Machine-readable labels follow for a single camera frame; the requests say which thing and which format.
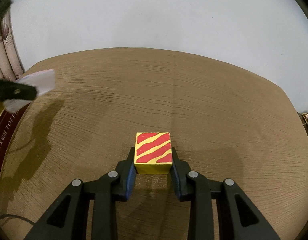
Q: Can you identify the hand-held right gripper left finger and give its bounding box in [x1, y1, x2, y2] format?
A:
[24, 147, 137, 240]

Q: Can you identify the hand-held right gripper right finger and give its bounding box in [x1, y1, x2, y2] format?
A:
[170, 148, 282, 240]

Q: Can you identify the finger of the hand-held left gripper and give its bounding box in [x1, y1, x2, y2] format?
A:
[0, 79, 37, 102]

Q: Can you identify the clear plastic box red insert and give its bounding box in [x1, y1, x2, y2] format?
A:
[5, 69, 55, 113]

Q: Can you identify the yellow red striped wooden block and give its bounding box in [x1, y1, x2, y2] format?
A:
[134, 132, 173, 175]

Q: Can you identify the red tin box gold inside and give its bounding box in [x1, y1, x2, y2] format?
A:
[0, 100, 30, 183]

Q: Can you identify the beige patterned curtain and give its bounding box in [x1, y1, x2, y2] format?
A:
[0, 25, 25, 80]

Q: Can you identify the black cable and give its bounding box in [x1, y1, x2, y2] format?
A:
[0, 214, 35, 227]

